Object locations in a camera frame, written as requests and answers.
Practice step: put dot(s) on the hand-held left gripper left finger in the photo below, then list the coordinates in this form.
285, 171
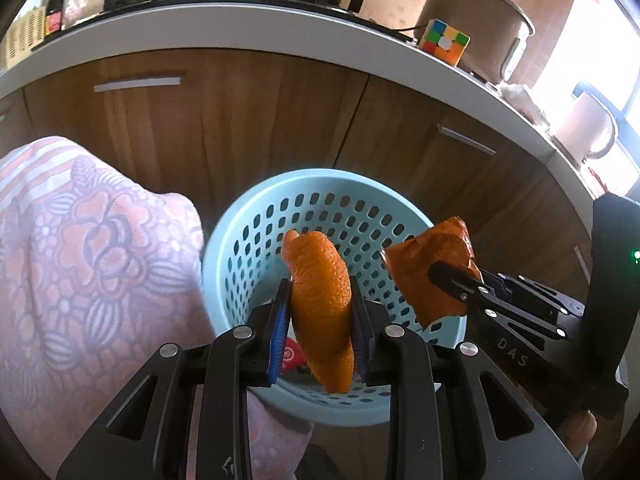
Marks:
280, 332

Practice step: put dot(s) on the white countertop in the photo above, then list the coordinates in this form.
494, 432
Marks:
260, 25

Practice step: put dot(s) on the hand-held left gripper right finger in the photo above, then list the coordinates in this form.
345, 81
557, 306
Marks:
359, 340

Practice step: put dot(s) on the wooden base cabinet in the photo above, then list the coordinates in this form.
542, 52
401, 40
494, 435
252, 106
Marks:
250, 120

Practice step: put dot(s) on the pink patterned blanket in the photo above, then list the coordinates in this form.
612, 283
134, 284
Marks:
90, 270

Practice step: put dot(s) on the brown rice cooker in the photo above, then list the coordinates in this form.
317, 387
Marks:
465, 5

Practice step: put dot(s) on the colourful puzzle cube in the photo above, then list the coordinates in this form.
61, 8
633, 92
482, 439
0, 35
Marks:
445, 42

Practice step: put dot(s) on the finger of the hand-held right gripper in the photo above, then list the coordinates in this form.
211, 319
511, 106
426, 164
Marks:
530, 294
460, 287

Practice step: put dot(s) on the orange snack wrapper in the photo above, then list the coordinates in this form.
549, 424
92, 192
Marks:
415, 275

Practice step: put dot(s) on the dark sauce bottle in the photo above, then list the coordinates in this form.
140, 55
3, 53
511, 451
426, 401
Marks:
54, 10

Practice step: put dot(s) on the orange peel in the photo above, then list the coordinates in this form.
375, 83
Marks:
320, 300

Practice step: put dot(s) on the light blue plastic basket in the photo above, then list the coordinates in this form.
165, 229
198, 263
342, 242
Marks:
325, 200

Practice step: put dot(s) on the white kettle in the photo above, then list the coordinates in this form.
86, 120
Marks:
582, 127

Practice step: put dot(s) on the crumpled white cloth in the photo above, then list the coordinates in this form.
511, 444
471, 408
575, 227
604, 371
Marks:
522, 102

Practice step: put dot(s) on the person's right hand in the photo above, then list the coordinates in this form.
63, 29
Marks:
580, 435

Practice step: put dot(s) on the yellow utensil basket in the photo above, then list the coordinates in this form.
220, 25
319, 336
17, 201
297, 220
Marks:
25, 37

